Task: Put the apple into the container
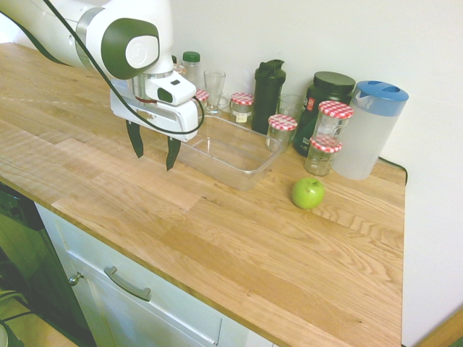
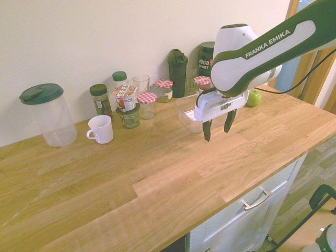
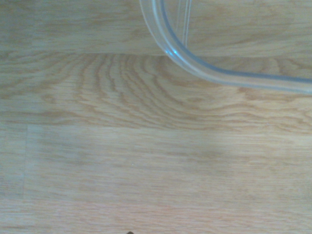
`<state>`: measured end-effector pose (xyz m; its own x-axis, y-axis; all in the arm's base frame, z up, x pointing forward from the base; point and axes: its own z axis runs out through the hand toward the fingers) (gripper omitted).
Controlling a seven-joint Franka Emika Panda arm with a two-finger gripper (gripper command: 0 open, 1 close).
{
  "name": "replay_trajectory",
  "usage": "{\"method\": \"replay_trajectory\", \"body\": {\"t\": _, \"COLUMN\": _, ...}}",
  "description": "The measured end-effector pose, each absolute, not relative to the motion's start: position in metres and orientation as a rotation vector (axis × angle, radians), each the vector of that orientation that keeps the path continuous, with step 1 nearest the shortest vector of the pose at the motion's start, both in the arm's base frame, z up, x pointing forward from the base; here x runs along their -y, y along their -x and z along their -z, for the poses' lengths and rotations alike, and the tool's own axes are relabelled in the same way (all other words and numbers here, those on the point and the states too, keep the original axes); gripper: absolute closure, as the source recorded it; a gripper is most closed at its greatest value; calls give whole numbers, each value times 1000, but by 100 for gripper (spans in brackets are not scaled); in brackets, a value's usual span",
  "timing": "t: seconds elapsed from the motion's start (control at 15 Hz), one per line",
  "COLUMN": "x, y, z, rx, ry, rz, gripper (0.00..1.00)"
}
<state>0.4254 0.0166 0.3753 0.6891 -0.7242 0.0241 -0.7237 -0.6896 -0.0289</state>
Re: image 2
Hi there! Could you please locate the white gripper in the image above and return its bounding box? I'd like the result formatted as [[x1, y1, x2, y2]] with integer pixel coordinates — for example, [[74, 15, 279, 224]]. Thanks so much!
[[193, 90, 250, 143]]

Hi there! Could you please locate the green apple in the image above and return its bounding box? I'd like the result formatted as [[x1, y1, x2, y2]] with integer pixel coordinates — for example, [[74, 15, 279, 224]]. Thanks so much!
[[246, 89, 263, 108]]

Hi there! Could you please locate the clear plastic container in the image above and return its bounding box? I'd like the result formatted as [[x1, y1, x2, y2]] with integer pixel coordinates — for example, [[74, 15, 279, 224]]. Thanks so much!
[[174, 93, 238, 134]]

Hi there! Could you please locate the red-filled jar checked lid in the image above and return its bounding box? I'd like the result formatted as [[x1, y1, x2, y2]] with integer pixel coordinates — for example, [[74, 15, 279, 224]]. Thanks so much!
[[193, 76, 212, 93]]

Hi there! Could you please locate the tall clear glass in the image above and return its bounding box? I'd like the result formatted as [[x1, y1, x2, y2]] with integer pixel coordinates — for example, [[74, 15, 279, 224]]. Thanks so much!
[[185, 65, 200, 95]]

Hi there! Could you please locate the labelled jar red checked lid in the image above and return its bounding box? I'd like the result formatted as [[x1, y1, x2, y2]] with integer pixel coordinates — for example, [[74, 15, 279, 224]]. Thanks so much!
[[154, 79, 174, 103]]

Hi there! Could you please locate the dark green shaker bottle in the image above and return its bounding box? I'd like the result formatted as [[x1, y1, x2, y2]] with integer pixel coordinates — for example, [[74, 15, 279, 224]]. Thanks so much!
[[167, 48, 188, 98]]

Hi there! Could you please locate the dark vega sport tub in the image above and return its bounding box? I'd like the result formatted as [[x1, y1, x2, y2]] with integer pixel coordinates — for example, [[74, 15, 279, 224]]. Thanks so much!
[[197, 41, 216, 77]]

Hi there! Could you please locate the small jar red checked lid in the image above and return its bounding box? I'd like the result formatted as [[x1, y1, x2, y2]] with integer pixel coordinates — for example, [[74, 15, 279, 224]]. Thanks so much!
[[136, 92, 158, 120]]

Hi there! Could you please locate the clear drinking glass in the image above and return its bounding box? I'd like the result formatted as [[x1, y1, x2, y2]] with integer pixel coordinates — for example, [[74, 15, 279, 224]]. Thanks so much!
[[132, 75, 150, 97]]

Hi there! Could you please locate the yogurt cup with foil lid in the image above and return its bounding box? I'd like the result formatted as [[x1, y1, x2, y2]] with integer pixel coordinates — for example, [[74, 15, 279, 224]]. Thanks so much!
[[112, 84, 139, 112]]

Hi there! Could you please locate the clear jar with green cap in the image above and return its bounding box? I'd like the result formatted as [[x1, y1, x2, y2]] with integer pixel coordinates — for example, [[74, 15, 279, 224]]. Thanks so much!
[[111, 71, 129, 111]]

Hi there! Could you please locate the white ceramic mug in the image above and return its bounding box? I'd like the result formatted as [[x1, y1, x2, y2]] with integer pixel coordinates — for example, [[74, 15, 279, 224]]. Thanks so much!
[[86, 114, 114, 144]]

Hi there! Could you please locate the spice jar with dark lid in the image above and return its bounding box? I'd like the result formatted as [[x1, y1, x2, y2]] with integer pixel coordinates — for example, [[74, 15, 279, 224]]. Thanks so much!
[[89, 83, 113, 119]]

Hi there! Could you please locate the green black stand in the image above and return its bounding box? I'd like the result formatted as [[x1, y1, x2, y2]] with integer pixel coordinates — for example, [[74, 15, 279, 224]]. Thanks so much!
[[266, 184, 336, 252]]

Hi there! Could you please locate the clear pitcher with green lid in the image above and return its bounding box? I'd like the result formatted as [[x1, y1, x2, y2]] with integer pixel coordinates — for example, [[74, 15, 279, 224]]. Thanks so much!
[[19, 83, 78, 148]]

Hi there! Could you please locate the metal drawer handle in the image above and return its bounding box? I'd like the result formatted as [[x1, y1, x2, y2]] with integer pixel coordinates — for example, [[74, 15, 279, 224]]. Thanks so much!
[[240, 188, 272, 211]]

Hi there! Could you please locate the white cabinet drawer with handle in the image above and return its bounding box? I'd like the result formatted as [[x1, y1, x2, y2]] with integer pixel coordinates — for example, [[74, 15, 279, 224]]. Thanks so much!
[[188, 153, 308, 252]]

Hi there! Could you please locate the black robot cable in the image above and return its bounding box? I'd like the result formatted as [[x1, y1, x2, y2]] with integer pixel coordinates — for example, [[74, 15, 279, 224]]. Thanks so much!
[[254, 49, 336, 95]]

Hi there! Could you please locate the wooden door frame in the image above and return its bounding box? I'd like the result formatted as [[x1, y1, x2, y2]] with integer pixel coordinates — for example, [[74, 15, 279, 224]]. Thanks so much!
[[267, 0, 336, 113]]

